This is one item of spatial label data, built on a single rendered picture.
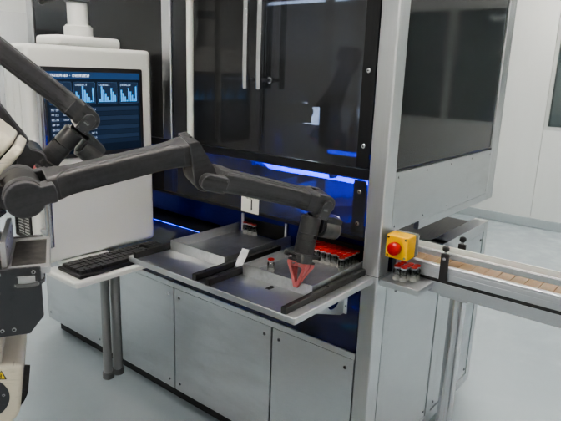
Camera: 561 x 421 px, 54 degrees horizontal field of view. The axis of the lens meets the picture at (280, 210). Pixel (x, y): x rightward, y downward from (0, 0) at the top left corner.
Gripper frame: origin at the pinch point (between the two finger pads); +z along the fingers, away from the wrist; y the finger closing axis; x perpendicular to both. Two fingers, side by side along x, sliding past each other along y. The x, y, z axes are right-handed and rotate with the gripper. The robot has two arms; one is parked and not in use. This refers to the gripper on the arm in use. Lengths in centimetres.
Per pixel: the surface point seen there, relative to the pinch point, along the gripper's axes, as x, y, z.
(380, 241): -11.5, 22.9, -16.6
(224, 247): 42.9, 16.2, -1.5
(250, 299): 6.7, -10.3, 6.2
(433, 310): -13, 80, 6
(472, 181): -13, 90, -47
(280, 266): 16.9, 14.8, -1.5
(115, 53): 91, -10, -61
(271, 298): 2.8, -6.1, 4.9
